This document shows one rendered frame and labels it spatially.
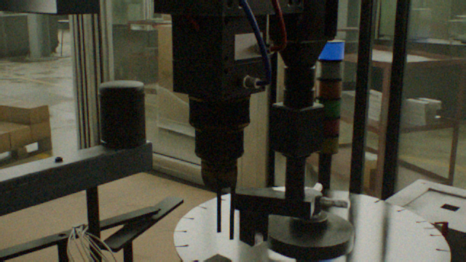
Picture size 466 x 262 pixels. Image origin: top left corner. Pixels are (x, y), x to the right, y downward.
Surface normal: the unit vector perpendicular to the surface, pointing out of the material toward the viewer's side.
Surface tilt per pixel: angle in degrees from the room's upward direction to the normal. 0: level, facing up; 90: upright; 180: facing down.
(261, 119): 90
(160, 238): 0
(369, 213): 0
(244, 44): 90
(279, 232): 5
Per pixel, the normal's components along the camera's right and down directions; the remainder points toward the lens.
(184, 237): 0.01, -0.97
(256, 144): -0.65, 0.18
